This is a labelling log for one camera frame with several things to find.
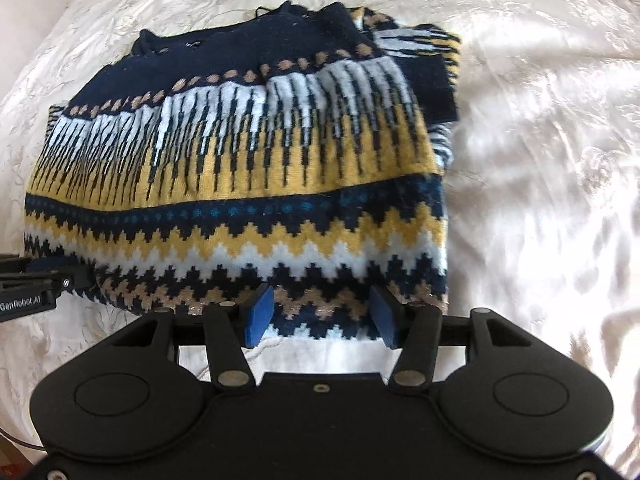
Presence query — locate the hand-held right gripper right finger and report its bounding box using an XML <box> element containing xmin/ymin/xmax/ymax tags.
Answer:
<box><xmin>368</xmin><ymin>284</ymin><xmax>534</xmax><ymax>394</ymax></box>

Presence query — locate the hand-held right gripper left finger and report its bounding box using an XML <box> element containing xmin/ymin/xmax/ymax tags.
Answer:
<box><xmin>107</xmin><ymin>283</ymin><xmax>275</xmax><ymax>391</ymax></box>

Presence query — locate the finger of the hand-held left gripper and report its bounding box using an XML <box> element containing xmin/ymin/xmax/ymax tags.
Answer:
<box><xmin>0</xmin><ymin>255</ymin><xmax>97</xmax><ymax>296</ymax></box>

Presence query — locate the navy yellow patterned knit sweater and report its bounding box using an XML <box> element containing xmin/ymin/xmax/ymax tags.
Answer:
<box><xmin>22</xmin><ymin>1</ymin><xmax>464</xmax><ymax>345</ymax></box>

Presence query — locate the cream embroidered bedspread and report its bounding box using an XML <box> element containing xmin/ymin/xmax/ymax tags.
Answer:
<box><xmin>0</xmin><ymin>0</ymin><xmax>640</xmax><ymax>466</ymax></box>

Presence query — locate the thin black cable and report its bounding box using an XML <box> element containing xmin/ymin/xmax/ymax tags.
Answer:
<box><xmin>0</xmin><ymin>426</ymin><xmax>47</xmax><ymax>450</ymax></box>

